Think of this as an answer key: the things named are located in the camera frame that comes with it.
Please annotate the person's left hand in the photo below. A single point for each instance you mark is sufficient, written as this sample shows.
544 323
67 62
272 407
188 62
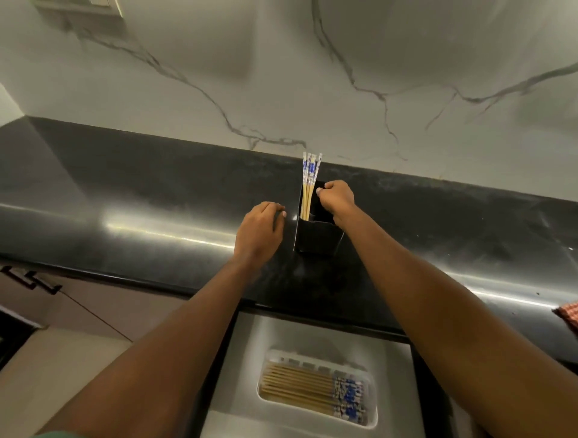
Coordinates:
258 234

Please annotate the person's right hand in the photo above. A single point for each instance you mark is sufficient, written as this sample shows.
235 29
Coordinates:
338 201

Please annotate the person's right thumb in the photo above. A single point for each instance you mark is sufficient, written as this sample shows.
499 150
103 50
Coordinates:
323 192

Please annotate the person's left thumb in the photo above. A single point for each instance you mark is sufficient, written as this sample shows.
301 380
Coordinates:
281 221

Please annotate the person's right forearm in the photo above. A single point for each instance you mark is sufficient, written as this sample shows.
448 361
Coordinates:
451 325

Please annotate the person's left forearm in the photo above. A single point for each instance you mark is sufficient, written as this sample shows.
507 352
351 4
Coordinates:
171 352

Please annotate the blue patterned wooden chopstick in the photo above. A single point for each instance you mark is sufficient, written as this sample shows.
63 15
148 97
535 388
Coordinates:
311 182
315 173
304 180
308 185

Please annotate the black square chopstick holder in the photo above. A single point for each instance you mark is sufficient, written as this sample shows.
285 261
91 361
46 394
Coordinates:
316 237

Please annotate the white open drawer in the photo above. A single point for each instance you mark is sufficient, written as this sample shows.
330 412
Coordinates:
244 361

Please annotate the pile of wooden chopsticks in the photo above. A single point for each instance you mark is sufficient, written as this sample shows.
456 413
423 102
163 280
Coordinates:
302 386

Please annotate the white plastic cutlery tray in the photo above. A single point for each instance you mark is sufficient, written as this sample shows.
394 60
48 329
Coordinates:
271 408

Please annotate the beige cabinet door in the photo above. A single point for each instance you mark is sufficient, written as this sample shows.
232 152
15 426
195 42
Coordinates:
113 311

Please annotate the red checkered cloth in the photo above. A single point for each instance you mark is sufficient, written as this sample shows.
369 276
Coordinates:
569 313

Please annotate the green shirt sleeve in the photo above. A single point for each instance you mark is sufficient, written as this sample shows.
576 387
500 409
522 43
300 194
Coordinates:
56 435

